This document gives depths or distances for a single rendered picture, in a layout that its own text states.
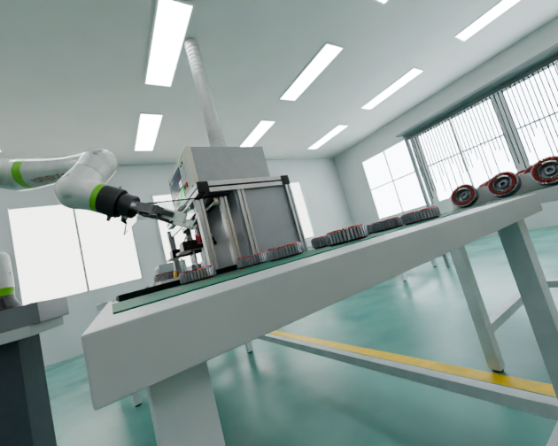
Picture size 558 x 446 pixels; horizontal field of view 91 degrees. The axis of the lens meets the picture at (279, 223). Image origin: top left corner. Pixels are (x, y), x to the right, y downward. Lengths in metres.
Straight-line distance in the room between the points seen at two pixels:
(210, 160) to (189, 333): 1.10
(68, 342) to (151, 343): 5.76
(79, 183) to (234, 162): 0.63
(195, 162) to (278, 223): 0.45
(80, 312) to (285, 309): 5.73
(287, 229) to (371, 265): 0.89
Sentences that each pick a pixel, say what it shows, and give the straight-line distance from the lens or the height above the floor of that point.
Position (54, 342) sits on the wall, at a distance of 6.02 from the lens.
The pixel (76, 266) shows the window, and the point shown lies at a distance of 5.99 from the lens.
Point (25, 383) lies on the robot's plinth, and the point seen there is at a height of 0.54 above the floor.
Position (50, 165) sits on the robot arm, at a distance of 1.24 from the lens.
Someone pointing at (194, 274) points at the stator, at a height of 0.77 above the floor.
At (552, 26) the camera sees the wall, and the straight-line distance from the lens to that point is 7.10.
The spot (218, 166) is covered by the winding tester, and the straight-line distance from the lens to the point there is 1.30.
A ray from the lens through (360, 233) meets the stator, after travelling 0.71.
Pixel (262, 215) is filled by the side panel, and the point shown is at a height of 0.95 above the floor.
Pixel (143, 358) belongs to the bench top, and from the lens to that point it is 0.24.
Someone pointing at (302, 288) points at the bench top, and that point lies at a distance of 0.29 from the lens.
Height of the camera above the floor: 0.77
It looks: 6 degrees up
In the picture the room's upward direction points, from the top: 15 degrees counter-clockwise
